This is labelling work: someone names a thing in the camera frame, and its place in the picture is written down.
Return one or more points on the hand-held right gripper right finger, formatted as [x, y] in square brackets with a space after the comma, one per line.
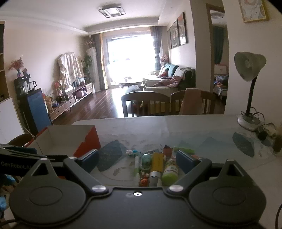
[184, 163]

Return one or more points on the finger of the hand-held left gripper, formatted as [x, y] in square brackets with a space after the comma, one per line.
[55, 158]

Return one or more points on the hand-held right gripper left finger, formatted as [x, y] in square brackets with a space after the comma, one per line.
[89, 161]

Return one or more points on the green capped bottle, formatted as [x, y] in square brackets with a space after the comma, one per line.
[170, 171]

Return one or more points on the red and white cardboard box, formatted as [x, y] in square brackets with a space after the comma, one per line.
[63, 138]

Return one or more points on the yellow carton box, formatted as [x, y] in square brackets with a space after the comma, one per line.
[157, 161]

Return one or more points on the teal egg-shaped ball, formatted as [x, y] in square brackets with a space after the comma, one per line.
[145, 160]

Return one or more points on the blue and white astronaut toy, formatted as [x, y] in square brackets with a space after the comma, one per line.
[131, 152]

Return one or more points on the green tube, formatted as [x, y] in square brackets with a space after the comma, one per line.
[185, 150]

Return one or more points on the pink house-shaped box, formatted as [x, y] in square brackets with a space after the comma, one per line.
[167, 150]

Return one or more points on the dark wooden chair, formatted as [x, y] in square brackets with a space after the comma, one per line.
[19, 139]

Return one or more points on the silver capped tube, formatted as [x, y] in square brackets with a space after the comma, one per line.
[154, 177]

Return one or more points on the small orange figure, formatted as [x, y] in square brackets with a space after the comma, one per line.
[144, 182]

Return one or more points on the slim white bottle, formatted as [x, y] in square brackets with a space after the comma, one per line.
[137, 164]

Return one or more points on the blue cabinet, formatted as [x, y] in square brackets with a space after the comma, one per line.
[36, 110]

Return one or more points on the wooden tv stand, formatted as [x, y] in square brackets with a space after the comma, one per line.
[70, 101]

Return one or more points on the beige cloth on chair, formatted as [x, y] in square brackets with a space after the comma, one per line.
[191, 101]

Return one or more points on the wooden dining chair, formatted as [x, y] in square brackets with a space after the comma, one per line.
[145, 96]
[209, 99]

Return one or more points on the black coffee machine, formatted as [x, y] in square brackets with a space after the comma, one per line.
[24, 84]

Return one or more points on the beige sofa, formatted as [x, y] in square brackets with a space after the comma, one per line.
[158, 83]

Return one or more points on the grey floor cushion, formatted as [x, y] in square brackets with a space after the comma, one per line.
[133, 88]

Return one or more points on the black power plug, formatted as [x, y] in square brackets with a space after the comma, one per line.
[264, 131]

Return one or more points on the oval coffee table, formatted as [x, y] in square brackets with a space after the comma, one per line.
[131, 82]

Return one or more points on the floral dust cover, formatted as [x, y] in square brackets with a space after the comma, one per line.
[68, 68]

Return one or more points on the white standing air conditioner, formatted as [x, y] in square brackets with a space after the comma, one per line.
[93, 66]

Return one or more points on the green potted plant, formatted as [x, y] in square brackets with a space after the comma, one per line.
[87, 63]

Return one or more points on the pink flowers in vase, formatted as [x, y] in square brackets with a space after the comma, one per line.
[16, 65]

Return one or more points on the grey desk lamp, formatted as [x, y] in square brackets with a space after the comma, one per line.
[249, 66]

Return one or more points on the blue grey curtain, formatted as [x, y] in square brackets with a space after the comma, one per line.
[156, 44]

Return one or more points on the square ceiling light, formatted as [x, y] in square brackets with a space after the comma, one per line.
[111, 11]

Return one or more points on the gold framed picture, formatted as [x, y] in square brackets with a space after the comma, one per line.
[253, 10]

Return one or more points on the dark framed wall picture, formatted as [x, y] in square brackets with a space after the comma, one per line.
[169, 38]
[174, 34]
[182, 28]

